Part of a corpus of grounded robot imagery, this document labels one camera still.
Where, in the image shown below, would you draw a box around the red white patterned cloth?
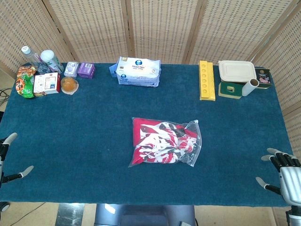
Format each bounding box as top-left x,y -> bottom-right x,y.
131,117 -> 197,164

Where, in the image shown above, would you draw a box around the woven folding screen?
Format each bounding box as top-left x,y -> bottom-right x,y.
0,0 -> 301,226

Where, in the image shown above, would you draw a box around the clear plastic water bottle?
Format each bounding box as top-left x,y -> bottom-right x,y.
21,46 -> 47,73

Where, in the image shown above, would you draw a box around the white paper roll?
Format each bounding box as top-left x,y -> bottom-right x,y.
242,79 -> 260,97

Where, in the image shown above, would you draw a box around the clear plastic zip bag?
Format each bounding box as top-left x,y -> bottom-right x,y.
128,117 -> 203,168

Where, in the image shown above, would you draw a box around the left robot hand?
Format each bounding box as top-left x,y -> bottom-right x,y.
0,132 -> 34,189

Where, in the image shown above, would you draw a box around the green gold box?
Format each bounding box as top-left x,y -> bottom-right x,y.
218,81 -> 244,99

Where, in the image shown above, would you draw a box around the yellow holed block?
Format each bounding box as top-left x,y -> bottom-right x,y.
199,60 -> 216,101

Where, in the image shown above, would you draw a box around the orange jelly cup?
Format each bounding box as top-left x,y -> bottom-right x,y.
60,77 -> 79,96

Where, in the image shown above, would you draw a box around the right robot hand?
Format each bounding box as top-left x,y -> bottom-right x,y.
255,147 -> 301,208

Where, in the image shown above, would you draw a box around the blue carpet table mat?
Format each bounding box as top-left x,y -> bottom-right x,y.
0,62 -> 293,208

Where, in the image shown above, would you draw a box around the green orange snack pouch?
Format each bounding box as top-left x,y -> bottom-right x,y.
15,65 -> 38,100

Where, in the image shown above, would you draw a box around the white red carton box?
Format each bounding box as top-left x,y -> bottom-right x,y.
33,72 -> 61,97

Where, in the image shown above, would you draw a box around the black floor cables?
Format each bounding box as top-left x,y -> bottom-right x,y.
0,89 -> 10,105

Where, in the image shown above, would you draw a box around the clear box purple contents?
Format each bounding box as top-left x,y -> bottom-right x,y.
63,61 -> 79,78

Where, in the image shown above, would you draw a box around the beige lidded lunch box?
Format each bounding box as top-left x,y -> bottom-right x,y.
218,60 -> 257,83

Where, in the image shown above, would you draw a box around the white blue wipes pack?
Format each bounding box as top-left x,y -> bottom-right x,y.
109,56 -> 162,88

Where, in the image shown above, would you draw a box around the purple carton box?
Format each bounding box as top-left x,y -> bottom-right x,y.
77,62 -> 96,79

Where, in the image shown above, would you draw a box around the black meat tin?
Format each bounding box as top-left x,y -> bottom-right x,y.
254,67 -> 273,90

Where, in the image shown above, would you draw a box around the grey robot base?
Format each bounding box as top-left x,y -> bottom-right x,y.
94,203 -> 197,226

